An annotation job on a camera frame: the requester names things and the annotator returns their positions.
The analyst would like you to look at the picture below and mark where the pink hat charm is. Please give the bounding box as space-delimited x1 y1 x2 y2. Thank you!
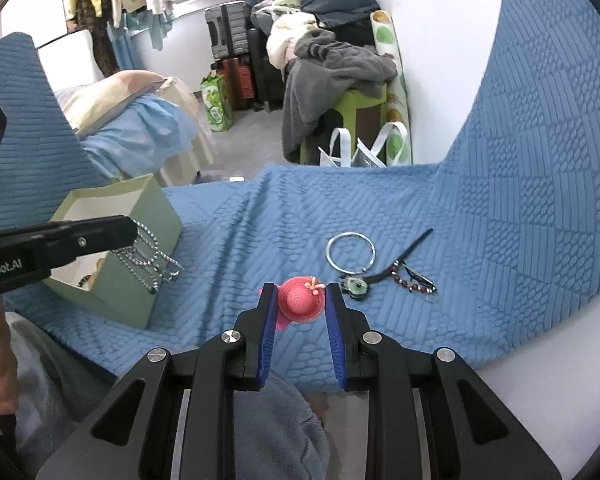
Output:
275 276 327 333

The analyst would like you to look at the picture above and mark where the red bead charm with clasp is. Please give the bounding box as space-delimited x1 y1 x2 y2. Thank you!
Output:
390 260 438 306

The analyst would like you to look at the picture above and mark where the blue quilted sofa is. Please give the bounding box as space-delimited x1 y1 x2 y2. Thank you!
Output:
0 0 600 396

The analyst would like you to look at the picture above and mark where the red suitcase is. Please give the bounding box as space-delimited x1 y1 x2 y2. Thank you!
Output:
215 57 256 111

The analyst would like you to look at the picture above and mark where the black suitcase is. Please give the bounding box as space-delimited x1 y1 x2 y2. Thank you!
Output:
247 27 286 111

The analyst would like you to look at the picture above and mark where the white tote bag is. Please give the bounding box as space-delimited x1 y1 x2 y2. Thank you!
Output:
317 122 410 168

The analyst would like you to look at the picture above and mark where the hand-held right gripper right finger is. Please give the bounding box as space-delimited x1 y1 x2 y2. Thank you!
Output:
326 282 564 480

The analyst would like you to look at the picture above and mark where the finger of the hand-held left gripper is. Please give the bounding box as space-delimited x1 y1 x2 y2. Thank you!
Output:
45 215 137 275

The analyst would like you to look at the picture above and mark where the silver bangle ring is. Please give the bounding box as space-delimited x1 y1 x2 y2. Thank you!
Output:
326 231 377 273

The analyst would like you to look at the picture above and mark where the white cabinet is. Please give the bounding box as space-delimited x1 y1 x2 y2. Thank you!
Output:
35 29 106 83

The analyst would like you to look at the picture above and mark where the green printed bag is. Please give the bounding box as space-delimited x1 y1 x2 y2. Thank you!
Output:
200 74 234 133

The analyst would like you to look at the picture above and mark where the rolled mat with green dots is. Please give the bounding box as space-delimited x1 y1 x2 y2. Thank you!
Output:
370 10 413 166

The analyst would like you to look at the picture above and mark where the bed with light blue sheet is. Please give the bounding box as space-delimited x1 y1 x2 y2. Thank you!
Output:
55 71 216 186

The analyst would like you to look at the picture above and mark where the grey suitcase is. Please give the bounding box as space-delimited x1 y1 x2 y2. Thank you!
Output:
204 2 253 61

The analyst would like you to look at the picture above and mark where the green cardboard box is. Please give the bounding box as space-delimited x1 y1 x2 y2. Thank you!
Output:
42 174 183 330

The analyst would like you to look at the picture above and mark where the silver bead chain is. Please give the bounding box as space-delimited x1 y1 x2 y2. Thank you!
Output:
115 220 185 295

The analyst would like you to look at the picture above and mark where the green and black pendant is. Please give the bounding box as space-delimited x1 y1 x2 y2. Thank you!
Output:
342 276 373 301

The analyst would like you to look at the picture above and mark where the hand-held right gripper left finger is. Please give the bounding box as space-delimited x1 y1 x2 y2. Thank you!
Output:
35 282 277 480

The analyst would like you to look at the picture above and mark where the black strap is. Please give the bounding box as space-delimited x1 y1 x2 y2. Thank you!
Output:
365 227 435 283

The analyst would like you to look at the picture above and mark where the green plastic stool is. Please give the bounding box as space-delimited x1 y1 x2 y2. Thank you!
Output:
300 87 388 166

